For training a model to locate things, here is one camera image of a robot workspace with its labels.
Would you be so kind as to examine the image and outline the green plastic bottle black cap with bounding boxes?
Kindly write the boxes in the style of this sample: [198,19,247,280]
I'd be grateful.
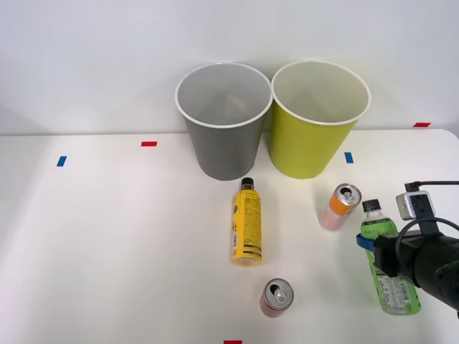
[360,199,421,316]

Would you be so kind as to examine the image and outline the yellow-green plastic waste bin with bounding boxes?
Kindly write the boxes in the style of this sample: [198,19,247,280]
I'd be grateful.
[270,59,372,181]

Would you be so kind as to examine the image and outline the grey plastic waste bin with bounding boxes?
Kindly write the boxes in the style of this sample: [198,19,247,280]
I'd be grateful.
[174,62,273,182]

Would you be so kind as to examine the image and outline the yellow plastic bottle black cap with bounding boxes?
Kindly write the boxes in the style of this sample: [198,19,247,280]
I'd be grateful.
[229,177,265,268]

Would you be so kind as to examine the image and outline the orange and pink drink can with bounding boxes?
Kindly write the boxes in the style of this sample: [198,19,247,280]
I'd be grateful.
[318,183,362,232]

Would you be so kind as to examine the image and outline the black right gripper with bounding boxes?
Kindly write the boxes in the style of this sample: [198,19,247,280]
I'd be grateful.
[355,230,423,285]

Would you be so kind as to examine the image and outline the red drink can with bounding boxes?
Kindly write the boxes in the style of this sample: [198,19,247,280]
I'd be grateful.
[259,278,295,319]

